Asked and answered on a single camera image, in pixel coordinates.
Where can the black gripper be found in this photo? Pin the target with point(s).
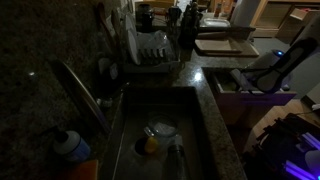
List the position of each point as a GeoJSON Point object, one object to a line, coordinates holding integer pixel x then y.
{"type": "Point", "coordinates": [242, 80]}

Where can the yellow-green sponge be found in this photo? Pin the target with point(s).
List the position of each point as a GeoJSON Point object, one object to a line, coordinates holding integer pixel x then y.
{"type": "Point", "coordinates": [230, 86]}

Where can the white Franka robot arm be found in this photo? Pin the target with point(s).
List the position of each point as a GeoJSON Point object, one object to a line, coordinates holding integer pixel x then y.
{"type": "Point", "coordinates": [283, 63]}

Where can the open wooden drawer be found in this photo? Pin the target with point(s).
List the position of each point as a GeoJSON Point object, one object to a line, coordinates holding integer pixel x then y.
{"type": "Point", "coordinates": [230, 99]}

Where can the orange sponge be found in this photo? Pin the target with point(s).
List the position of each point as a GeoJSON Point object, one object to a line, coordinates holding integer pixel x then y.
{"type": "Point", "coordinates": [81, 170]}

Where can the large wooden cutting board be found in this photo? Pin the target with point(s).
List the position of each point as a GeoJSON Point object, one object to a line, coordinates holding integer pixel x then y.
{"type": "Point", "coordinates": [250, 51]}

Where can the kitchen base cabinet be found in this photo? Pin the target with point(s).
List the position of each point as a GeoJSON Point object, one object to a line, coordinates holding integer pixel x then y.
{"type": "Point", "coordinates": [246, 115]}

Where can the small light cutting board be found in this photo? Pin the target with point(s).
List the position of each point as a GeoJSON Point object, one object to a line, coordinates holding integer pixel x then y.
{"type": "Point", "coordinates": [216, 46]}

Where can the clear plastic tray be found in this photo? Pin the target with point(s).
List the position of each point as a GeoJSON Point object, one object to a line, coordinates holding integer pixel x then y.
{"type": "Point", "coordinates": [215, 22]}

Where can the wooden shelf cabinet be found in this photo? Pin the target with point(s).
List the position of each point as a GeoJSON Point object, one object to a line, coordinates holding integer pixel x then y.
{"type": "Point", "coordinates": [276, 16]}

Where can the dark robot stand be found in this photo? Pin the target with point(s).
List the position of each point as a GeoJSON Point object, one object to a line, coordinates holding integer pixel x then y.
{"type": "Point", "coordinates": [283, 143]}

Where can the black knife block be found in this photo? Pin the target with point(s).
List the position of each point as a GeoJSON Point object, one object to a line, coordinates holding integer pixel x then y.
{"type": "Point", "coordinates": [189, 26]}

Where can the steel kitchen sink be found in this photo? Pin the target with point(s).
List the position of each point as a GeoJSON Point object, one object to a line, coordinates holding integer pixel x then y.
{"type": "Point", "coordinates": [160, 103]}

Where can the grey dish rack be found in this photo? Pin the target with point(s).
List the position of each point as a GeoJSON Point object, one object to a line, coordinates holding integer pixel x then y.
{"type": "Point", "coordinates": [153, 66]}

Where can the clear glass bowl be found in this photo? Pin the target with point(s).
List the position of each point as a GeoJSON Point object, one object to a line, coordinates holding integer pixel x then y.
{"type": "Point", "coordinates": [163, 126]}

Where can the dark blue mug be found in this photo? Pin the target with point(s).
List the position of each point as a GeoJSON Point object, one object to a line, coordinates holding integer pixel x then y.
{"type": "Point", "coordinates": [174, 16]}

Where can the crumpled clear plastic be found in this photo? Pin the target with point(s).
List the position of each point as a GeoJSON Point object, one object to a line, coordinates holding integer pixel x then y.
{"type": "Point", "coordinates": [152, 40]}

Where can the clear bottle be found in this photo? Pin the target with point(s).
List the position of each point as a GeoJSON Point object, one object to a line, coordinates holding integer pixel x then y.
{"type": "Point", "coordinates": [176, 160]}

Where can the small yellow object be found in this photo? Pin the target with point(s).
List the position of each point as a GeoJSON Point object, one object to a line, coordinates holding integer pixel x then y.
{"type": "Point", "coordinates": [151, 145]}

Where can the large white plate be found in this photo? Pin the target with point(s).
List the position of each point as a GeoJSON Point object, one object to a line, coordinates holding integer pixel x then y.
{"type": "Point", "coordinates": [133, 48]}

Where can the dark canister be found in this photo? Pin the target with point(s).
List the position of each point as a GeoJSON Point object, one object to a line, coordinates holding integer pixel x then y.
{"type": "Point", "coordinates": [145, 18]}

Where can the light wooden spoon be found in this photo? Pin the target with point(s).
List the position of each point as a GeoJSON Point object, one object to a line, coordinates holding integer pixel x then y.
{"type": "Point", "coordinates": [116, 23]}

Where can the small glass cup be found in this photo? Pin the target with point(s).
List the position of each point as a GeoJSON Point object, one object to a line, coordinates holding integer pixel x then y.
{"type": "Point", "coordinates": [104, 66]}

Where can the dark wooden spoon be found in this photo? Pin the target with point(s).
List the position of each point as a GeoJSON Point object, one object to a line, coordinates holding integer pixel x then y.
{"type": "Point", "coordinates": [104, 23]}

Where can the chrome curved faucet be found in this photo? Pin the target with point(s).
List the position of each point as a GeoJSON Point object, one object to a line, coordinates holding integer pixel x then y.
{"type": "Point", "coordinates": [83, 96]}

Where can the white blue soap dispenser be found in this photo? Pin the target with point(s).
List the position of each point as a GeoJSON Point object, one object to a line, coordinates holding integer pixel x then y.
{"type": "Point", "coordinates": [73, 148]}

